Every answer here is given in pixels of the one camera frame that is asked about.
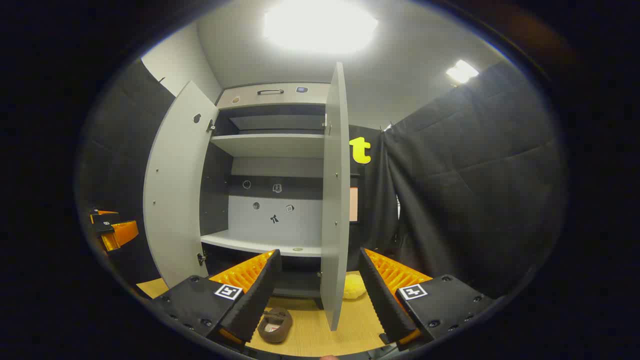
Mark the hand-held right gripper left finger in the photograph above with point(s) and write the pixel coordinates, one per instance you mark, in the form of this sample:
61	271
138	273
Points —
257	300

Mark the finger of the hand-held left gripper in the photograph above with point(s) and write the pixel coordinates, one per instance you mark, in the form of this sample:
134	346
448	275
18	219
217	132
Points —
122	232

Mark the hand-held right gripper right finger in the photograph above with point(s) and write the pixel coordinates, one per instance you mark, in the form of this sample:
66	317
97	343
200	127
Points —
382	305

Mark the large ceiling light panel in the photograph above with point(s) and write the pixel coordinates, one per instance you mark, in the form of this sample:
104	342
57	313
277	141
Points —
320	25

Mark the yellow plush toy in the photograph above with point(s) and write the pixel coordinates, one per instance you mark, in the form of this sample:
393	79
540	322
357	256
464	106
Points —
354	287

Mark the metal door hinge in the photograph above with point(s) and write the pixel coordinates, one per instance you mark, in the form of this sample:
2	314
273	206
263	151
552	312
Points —
201	258
211	126

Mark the brown fuzzy shoe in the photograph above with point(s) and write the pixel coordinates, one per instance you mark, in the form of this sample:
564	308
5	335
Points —
275	327

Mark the grey shoe cabinet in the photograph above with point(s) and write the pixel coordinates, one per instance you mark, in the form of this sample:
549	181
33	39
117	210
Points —
270	145

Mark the grey cabinet door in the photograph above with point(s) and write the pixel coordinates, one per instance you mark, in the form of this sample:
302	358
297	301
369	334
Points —
334	200
175	200

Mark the small ceiling light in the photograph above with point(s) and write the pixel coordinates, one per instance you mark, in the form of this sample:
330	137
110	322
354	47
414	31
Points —
462	71

